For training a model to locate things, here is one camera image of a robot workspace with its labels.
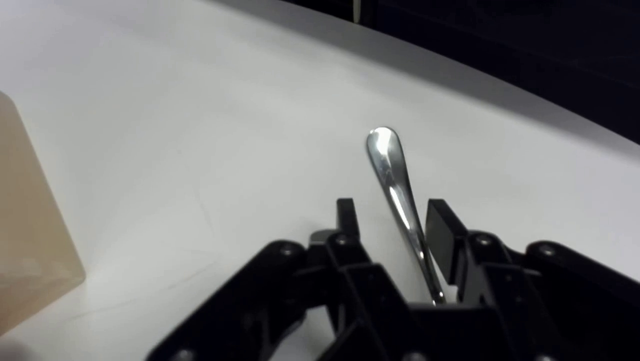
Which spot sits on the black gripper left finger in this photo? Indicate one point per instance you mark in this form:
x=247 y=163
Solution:
x=300 y=301

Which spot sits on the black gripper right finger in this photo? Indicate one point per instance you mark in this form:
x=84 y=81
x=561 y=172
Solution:
x=532 y=301

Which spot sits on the metal spoon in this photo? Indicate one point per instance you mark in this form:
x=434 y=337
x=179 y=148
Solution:
x=386 y=153

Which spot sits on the wooden shape sorter box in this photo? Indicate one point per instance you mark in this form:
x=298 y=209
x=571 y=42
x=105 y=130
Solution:
x=32 y=232

